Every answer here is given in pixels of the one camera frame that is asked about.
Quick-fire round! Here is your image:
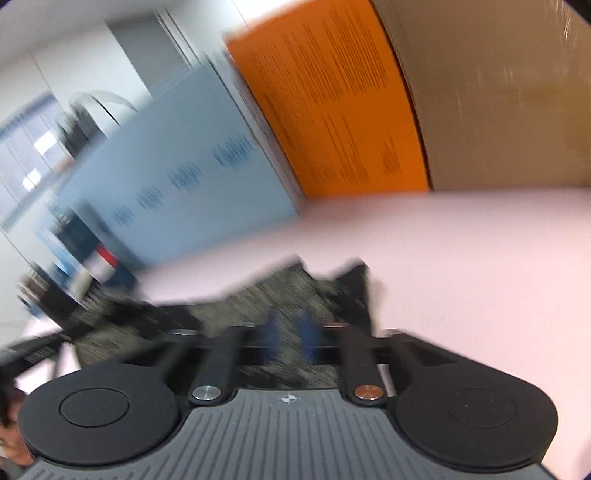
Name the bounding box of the orange and brown cardboard box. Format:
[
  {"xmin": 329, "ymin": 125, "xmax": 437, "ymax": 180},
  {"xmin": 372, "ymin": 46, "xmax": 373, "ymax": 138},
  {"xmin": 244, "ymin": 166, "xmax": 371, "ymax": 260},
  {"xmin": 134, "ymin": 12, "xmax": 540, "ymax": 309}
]
[{"xmin": 225, "ymin": 1, "xmax": 590, "ymax": 198}]

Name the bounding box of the dark blue cylindrical canister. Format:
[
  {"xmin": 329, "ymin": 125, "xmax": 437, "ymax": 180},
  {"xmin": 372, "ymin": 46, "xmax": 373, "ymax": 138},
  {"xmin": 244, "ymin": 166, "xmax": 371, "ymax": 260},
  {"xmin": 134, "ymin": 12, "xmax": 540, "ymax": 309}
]
[{"xmin": 47, "ymin": 209, "xmax": 136, "ymax": 291}]

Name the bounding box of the wall poster with blue border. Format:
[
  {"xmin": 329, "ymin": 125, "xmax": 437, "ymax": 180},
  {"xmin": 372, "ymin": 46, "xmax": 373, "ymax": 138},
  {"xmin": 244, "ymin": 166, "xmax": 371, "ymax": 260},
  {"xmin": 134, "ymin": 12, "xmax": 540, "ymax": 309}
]
[{"xmin": 1, "ymin": 93, "xmax": 67, "ymax": 228}]

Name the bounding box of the black thermos bottle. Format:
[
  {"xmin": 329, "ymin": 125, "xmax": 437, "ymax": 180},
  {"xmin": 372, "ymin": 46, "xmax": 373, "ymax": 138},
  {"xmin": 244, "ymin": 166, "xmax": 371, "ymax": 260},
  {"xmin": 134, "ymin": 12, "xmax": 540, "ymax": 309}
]
[{"xmin": 17, "ymin": 264, "xmax": 88, "ymax": 337}]

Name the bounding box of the light blue partition board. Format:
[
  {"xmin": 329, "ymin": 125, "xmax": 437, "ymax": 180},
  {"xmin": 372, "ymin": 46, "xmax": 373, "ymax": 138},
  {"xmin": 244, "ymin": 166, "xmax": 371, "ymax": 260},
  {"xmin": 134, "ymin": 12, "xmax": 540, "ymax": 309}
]
[{"xmin": 51, "ymin": 59, "xmax": 304, "ymax": 271}]

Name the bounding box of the black and beige patterned shirt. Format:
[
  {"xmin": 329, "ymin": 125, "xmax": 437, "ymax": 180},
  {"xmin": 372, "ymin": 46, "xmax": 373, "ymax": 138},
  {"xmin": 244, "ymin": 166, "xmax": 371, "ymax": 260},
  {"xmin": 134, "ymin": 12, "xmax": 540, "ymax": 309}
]
[{"xmin": 74, "ymin": 260, "xmax": 373, "ymax": 390}]

